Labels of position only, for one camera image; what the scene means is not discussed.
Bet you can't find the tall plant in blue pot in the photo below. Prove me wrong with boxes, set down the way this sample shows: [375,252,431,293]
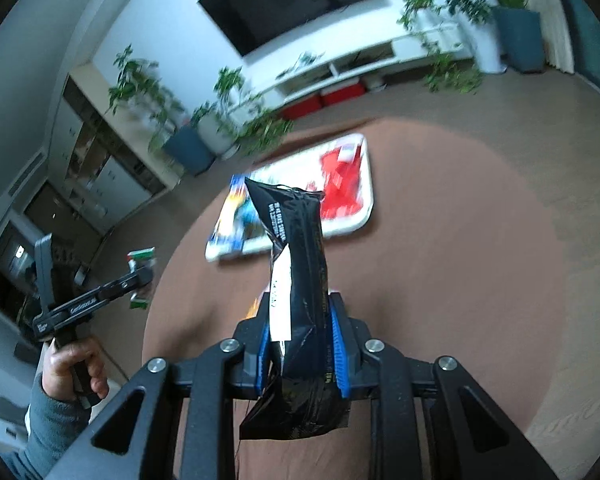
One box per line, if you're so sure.
[106,44,217,177]

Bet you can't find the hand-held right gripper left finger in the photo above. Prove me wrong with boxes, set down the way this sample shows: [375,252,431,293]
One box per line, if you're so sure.
[45,300,276,480]

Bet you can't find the blue snack packet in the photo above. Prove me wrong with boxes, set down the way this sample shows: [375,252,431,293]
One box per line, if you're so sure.
[211,174,272,252]

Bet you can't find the black wall television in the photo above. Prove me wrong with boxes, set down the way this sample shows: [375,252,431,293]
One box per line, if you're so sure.
[198,0,385,57]

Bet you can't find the broad-leaf plant in blue pot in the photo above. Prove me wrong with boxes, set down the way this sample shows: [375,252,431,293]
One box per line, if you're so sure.
[437,0,547,75]

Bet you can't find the green red snack packet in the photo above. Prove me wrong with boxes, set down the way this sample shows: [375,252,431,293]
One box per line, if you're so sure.
[127,247,157,309]

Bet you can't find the red storage box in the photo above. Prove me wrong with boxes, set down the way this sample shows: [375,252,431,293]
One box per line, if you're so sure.
[281,96,325,121]
[321,81,367,107]

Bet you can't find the person's left forearm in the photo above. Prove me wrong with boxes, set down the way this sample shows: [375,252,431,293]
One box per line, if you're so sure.
[2,375,95,480]

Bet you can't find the white television cabinet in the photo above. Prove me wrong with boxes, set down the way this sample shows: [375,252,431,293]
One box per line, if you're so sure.
[274,24,475,111]

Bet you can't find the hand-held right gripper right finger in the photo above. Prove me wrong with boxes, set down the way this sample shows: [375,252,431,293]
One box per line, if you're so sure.
[329,291,557,480]

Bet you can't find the person's left hand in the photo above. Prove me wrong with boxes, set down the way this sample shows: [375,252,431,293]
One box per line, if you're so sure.
[43,336,111,403]

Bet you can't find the plant in white pot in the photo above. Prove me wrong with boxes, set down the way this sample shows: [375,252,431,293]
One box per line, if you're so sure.
[397,0,505,75]
[189,66,262,157]

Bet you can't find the wooden shelf cabinet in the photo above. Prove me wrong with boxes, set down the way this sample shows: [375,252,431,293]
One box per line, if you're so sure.
[47,72,177,203]

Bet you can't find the trailing green plant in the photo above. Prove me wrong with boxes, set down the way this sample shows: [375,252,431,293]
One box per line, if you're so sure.
[234,107,295,158]
[422,47,483,95]

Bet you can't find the black snack packet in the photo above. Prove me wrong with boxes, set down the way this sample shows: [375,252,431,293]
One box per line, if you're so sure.
[239,177,352,441]

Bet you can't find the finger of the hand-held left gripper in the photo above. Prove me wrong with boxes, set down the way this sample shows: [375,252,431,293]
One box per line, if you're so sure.
[99,265,155,307]

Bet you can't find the white tray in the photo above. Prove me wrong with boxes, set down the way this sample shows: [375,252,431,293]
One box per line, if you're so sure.
[205,132,376,264]

